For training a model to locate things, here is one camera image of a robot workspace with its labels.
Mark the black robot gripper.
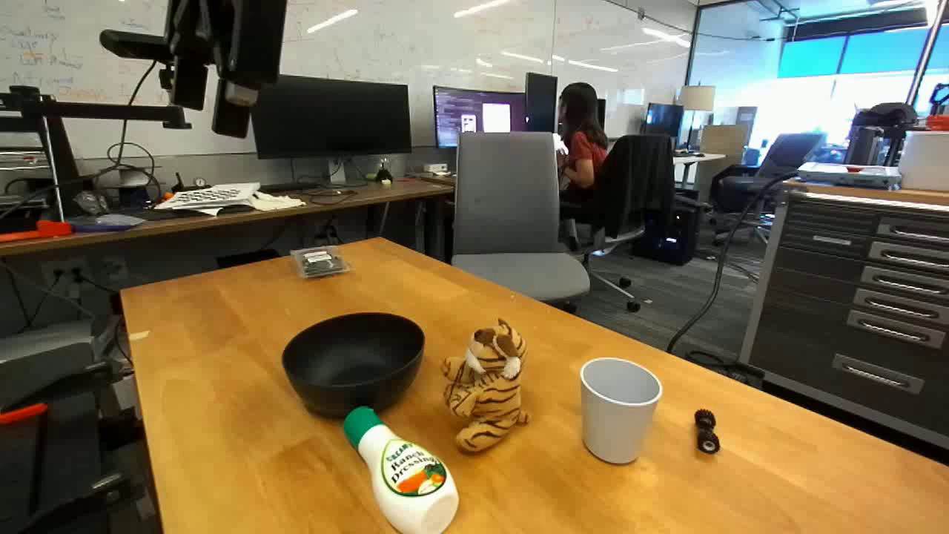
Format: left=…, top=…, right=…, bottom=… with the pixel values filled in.
left=159, top=0, right=291, bottom=141

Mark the striped tiger plush toy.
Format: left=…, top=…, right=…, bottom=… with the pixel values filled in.
left=438, top=314, right=530, bottom=457

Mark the black bowl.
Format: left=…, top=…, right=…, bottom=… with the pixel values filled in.
left=279, top=313, right=426, bottom=423

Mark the stack of white papers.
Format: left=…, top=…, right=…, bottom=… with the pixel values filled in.
left=153, top=181, right=309, bottom=219

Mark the wide black monitor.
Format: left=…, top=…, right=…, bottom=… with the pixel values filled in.
left=250, top=74, right=414, bottom=194

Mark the long wooden desk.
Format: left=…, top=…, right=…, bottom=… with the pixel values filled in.
left=0, top=175, right=456, bottom=264

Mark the clear plastic packet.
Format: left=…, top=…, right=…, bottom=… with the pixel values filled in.
left=288, top=248, right=351, bottom=283

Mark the orange tool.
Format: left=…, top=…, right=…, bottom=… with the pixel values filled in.
left=0, top=216, right=76, bottom=249

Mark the lit computer monitor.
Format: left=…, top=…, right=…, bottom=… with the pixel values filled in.
left=429, top=84, right=530, bottom=156

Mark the grey office chair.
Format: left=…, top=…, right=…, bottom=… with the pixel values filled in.
left=450, top=132, right=594, bottom=307

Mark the dark upright monitor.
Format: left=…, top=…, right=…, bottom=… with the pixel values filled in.
left=523, top=71, right=564, bottom=138

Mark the person in red shirt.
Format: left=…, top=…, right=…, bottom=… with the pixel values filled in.
left=554, top=80, right=613, bottom=197

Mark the black office chair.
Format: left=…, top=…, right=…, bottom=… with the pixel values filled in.
left=576, top=135, right=678, bottom=314

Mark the white ranch dressing bottle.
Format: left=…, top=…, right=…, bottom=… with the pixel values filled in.
left=342, top=405, right=462, bottom=534

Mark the white lamp shade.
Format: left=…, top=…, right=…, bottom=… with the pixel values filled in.
left=675, top=84, right=718, bottom=116

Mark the white cup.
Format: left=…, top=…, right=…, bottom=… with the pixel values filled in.
left=579, top=356, right=666, bottom=470

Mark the dark blue office chair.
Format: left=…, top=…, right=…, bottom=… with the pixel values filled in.
left=708, top=132, right=831, bottom=216

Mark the grey flat laptop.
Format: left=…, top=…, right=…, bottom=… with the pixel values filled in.
left=795, top=160, right=904, bottom=194

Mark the black bag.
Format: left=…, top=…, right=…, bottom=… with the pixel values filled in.
left=844, top=101, right=920, bottom=170

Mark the grey drawer cabinet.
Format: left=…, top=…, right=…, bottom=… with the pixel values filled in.
left=739, top=181, right=949, bottom=455

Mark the white box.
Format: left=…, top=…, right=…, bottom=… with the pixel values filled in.
left=896, top=127, right=949, bottom=197

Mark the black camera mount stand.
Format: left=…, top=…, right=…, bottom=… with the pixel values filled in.
left=0, top=84, right=192, bottom=224

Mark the small black ring piece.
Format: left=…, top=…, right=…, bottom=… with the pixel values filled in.
left=692, top=406, right=723, bottom=457

